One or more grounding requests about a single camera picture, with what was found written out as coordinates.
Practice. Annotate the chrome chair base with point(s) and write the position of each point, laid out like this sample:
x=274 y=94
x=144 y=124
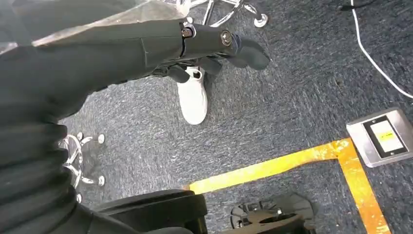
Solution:
x=222 y=17
x=77 y=161

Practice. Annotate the yellow floor tape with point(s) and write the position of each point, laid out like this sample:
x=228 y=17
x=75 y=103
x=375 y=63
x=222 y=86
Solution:
x=274 y=166

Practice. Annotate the ribbed left robot arm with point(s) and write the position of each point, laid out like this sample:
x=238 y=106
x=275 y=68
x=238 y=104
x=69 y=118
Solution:
x=29 y=174

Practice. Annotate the white shoe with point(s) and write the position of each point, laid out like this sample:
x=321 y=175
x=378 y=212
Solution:
x=193 y=100

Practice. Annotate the steel floor socket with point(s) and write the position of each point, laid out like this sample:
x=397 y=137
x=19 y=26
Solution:
x=384 y=139

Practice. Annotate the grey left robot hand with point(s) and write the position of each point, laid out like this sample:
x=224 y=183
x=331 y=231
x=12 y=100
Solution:
x=96 y=58

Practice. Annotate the black robot leg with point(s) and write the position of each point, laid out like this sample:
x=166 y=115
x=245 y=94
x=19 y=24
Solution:
x=155 y=210

